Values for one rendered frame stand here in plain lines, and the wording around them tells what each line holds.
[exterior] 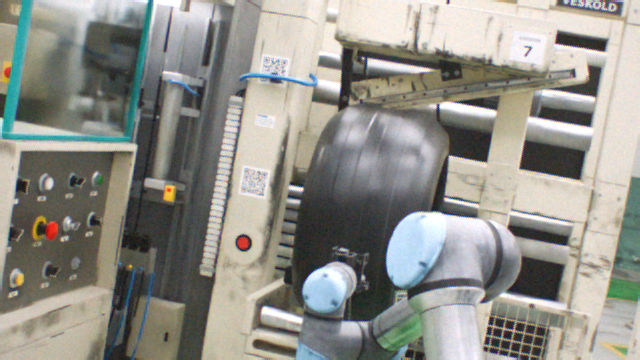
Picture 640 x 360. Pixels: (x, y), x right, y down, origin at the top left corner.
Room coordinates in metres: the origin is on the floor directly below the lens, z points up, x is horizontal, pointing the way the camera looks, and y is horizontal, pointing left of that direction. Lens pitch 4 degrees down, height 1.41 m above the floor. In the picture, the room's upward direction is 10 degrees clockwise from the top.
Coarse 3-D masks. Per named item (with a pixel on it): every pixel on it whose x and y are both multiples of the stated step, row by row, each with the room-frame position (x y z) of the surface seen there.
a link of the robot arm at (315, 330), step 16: (304, 320) 1.59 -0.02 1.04; (320, 320) 1.57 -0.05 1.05; (336, 320) 1.58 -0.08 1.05; (304, 336) 1.59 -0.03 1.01; (320, 336) 1.57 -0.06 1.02; (336, 336) 1.59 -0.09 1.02; (352, 336) 1.61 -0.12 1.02; (304, 352) 1.58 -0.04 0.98; (320, 352) 1.57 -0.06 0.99; (336, 352) 1.59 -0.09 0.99; (352, 352) 1.61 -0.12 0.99
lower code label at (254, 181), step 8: (248, 168) 2.25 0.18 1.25; (256, 168) 2.25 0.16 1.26; (248, 176) 2.25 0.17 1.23; (256, 176) 2.25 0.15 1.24; (264, 176) 2.24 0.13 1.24; (240, 184) 2.26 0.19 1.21; (248, 184) 2.25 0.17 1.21; (256, 184) 2.25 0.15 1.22; (264, 184) 2.24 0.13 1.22; (240, 192) 2.26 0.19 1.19; (248, 192) 2.25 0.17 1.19; (256, 192) 2.25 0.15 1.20; (264, 192) 2.24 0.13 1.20
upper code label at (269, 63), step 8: (264, 56) 2.26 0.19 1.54; (272, 56) 2.25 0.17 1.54; (264, 64) 2.25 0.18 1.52; (272, 64) 2.25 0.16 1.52; (280, 64) 2.25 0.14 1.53; (288, 64) 2.24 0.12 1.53; (264, 72) 2.25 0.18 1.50; (280, 72) 2.25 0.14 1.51; (264, 80) 2.25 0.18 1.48; (280, 80) 2.24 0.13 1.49
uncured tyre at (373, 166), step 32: (352, 128) 2.10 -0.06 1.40; (384, 128) 2.10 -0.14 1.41; (416, 128) 2.11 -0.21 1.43; (320, 160) 2.06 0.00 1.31; (352, 160) 2.03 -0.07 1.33; (384, 160) 2.03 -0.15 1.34; (416, 160) 2.03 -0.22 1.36; (448, 160) 2.31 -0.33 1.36; (320, 192) 2.02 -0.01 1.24; (352, 192) 2.00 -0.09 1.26; (384, 192) 1.99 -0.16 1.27; (416, 192) 2.00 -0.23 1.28; (320, 224) 2.00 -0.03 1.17; (352, 224) 1.99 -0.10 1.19; (384, 224) 1.97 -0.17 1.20; (320, 256) 2.01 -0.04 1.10; (384, 256) 1.97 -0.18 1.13; (384, 288) 2.00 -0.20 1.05; (352, 320) 2.10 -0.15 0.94
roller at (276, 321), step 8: (264, 312) 2.16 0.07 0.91; (272, 312) 2.15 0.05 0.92; (280, 312) 2.15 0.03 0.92; (288, 312) 2.16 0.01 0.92; (264, 320) 2.15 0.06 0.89; (272, 320) 2.15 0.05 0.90; (280, 320) 2.14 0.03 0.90; (288, 320) 2.14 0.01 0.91; (296, 320) 2.14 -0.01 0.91; (288, 328) 2.14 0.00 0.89; (296, 328) 2.14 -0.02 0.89
